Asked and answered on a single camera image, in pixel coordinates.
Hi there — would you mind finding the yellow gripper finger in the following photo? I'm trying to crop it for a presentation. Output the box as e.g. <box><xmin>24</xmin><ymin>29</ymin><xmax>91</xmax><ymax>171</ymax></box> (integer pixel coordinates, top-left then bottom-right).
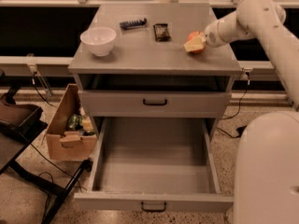
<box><xmin>184</xmin><ymin>35</ymin><xmax>206</xmax><ymax>52</ymax></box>

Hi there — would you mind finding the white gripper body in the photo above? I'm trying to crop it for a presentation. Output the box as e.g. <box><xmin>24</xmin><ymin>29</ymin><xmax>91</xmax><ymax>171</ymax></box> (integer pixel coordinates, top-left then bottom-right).
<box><xmin>204</xmin><ymin>21</ymin><xmax>225</xmax><ymax>48</ymax></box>

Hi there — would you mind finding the red apple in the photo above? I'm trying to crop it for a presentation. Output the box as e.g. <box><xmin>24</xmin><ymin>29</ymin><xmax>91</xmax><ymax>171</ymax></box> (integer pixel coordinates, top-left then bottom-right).
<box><xmin>187</xmin><ymin>31</ymin><xmax>205</xmax><ymax>53</ymax></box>

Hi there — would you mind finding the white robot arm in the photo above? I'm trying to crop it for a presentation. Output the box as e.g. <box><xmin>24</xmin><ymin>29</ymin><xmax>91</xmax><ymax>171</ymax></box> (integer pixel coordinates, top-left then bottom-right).
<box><xmin>184</xmin><ymin>0</ymin><xmax>299</xmax><ymax>224</ymax></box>

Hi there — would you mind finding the grey drawer cabinet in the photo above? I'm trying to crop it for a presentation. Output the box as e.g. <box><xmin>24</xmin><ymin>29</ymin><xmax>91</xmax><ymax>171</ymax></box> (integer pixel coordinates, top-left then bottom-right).
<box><xmin>69</xmin><ymin>3</ymin><xmax>241</xmax><ymax>133</ymax></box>

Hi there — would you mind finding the closed grey top drawer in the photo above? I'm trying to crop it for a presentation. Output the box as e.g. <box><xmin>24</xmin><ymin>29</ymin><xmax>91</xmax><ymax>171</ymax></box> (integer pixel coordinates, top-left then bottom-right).
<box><xmin>78</xmin><ymin>91</ymin><xmax>231</xmax><ymax>118</ymax></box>

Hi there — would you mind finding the open grey middle drawer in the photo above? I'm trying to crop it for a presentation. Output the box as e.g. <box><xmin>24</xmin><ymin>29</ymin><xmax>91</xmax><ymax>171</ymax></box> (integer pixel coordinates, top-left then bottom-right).
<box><xmin>75</xmin><ymin>118</ymin><xmax>234</xmax><ymax>213</ymax></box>

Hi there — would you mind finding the black power adapter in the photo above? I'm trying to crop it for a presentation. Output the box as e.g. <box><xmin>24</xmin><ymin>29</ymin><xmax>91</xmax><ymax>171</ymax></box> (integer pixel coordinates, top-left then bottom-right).
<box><xmin>236</xmin><ymin>125</ymin><xmax>247</xmax><ymax>138</ymax></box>

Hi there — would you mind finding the white ceramic bowl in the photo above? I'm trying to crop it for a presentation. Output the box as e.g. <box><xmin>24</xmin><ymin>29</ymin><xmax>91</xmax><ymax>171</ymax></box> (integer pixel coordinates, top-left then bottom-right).
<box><xmin>80</xmin><ymin>27</ymin><xmax>117</xmax><ymax>57</ymax></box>

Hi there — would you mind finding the yellow bottle in box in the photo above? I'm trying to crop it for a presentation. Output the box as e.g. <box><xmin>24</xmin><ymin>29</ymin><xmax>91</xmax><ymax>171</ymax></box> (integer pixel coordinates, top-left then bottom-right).
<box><xmin>82</xmin><ymin>116</ymin><xmax>93</xmax><ymax>133</ymax></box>

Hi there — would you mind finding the green packet in box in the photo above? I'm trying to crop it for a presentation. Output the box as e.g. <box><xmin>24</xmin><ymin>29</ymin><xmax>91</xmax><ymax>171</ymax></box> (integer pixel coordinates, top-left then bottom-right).
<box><xmin>67</xmin><ymin>114</ymin><xmax>82</xmax><ymax>131</ymax></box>

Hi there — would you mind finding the cardboard box with items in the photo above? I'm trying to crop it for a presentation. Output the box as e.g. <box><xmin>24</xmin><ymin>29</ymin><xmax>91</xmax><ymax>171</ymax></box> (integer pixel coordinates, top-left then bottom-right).
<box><xmin>46</xmin><ymin>84</ymin><xmax>96</xmax><ymax>161</ymax></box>

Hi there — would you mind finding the black folding stand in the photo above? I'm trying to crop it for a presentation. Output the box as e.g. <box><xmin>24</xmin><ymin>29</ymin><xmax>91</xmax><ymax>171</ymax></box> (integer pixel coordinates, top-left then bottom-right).
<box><xmin>0</xmin><ymin>68</ymin><xmax>93</xmax><ymax>224</ymax></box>

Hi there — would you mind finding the black cable on floor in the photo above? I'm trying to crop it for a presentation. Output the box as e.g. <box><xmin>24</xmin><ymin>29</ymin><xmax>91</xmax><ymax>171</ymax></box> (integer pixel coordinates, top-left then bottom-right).
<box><xmin>216</xmin><ymin>126</ymin><xmax>241</xmax><ymax>139</ymax></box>

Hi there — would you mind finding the grey wall rail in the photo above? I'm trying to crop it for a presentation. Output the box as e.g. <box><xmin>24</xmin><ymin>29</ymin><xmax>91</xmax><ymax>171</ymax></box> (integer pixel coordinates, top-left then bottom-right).
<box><xmin>0</xmin><ymin>56</ymin><xmax>278</xmax><ymax>81</ymax></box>

